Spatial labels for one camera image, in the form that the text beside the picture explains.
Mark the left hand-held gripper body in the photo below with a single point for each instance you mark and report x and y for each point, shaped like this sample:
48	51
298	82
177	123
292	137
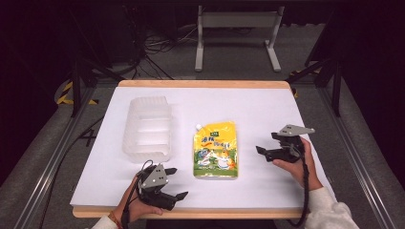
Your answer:
155	178

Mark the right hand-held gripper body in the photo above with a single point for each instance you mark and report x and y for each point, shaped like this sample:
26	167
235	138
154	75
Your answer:
291	149

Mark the translucent plastic container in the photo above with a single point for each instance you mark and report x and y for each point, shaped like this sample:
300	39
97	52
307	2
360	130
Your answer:
148	130

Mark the yellow spouted pouch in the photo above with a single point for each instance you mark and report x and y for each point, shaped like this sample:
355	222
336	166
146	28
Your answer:
216	149

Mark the person's right hand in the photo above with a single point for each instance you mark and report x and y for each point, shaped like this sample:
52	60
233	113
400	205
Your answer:
302	171

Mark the person's left hand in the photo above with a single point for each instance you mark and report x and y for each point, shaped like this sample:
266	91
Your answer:
133	208

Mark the yellow black hazard tape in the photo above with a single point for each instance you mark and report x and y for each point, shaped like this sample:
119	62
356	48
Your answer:
294	91
65	93

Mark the white table sheet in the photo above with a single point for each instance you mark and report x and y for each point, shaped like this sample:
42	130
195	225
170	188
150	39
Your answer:
203	105

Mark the black tripod stand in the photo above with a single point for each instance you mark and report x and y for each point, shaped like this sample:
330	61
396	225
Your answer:
76	79
334	76

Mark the aluminium floor rail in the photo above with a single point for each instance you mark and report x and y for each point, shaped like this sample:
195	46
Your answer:
356	159
47	171

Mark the white metal stand frame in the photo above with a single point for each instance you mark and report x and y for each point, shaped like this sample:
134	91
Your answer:
238	19

